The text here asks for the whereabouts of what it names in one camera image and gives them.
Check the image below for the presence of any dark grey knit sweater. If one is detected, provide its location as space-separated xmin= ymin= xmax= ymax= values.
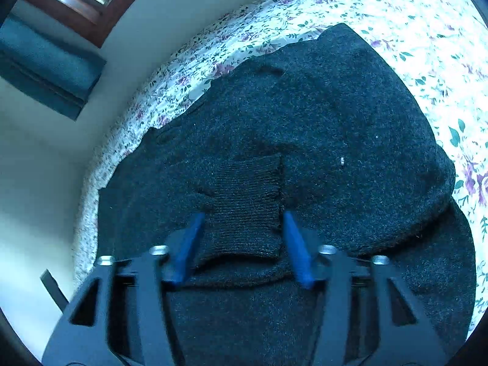
xmin=96 ymin=23 xmax=478 ymax=366

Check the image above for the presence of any black power strip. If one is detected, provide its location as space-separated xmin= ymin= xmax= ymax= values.
xmin=40 ymin=269 xmax=71 ymax=312

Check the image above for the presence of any floral bed sheet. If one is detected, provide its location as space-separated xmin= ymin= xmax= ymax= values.
xmin=72 ymin=0 xmax=488 ymax=325

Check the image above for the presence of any wooden framed window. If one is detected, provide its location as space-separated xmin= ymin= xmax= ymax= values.
xmin=19 ymin=0 xmax=168 ymax=49

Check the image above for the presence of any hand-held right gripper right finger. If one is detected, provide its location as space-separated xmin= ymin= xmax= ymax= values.
xmin=282 ymin=210 xmax=447 ymax=366

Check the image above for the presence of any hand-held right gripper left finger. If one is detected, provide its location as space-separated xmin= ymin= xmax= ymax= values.
xmin=42 ymin=212 xmax=206 ymax=366

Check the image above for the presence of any teal folded roman blind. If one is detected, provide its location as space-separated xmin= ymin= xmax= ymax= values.
xmin=0 ymin=13 xmax=107 ymax=121

